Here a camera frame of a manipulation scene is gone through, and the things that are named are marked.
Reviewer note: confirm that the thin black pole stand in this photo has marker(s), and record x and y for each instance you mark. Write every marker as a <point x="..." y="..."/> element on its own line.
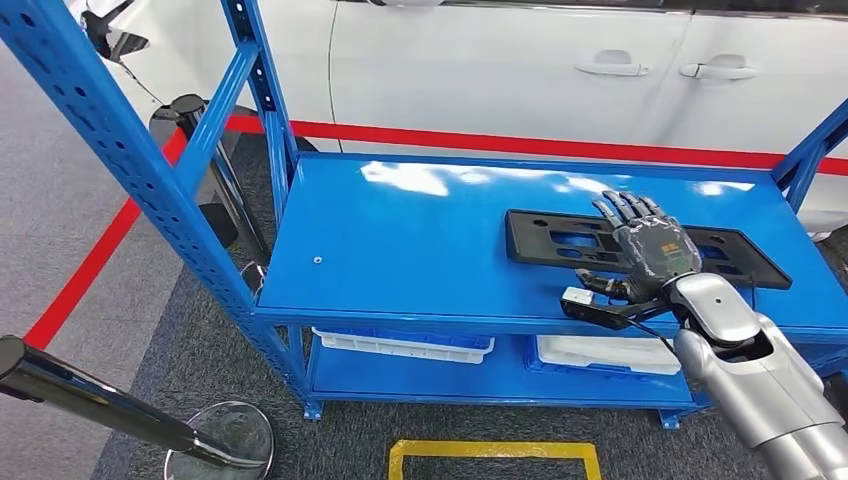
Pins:
<point x="222" y="218"/>

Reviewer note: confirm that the yellow floor tape square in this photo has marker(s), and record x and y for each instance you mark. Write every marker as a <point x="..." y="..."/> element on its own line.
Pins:
<point x="490" y="450"/>

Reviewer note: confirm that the white car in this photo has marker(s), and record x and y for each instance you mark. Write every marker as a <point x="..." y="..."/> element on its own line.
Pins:
<point x="497" y="66"/>

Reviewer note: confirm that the white plastic bin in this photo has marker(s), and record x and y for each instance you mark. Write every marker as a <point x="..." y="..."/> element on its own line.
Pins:
<point x="603" y="354"/>
<point x="397" y="354"/>

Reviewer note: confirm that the red barrier belt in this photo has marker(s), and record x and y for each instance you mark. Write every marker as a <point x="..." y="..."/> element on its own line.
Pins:
<point x="79" y="278"/>
<point x="530" y="144"/>

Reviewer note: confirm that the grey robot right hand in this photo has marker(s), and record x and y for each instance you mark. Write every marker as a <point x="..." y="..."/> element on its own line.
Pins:
<point x="656" y="255"/>

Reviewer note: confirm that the black camera bracket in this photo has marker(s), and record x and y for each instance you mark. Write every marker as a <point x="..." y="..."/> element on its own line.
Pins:
<point x="596" y="316"/>

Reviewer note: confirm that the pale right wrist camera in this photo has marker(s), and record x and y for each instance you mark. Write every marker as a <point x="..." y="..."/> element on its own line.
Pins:
<point x="578" y="297"/>

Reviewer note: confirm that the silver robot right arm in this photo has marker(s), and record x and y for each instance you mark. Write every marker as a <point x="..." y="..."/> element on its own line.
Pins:
<point x="755" y="391"/>

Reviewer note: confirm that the black plastic panel part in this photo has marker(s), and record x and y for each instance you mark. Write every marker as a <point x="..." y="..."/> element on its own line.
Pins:
<point x="530" y="242"/>

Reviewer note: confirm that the blue metal shelf rack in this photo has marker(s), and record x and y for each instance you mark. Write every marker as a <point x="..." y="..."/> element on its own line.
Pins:
<point x="411" y="252"/>

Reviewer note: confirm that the chrome stanchion post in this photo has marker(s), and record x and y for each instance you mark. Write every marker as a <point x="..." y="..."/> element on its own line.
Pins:
<point x="175" y="112"/>
<point x="99" y="401"/>

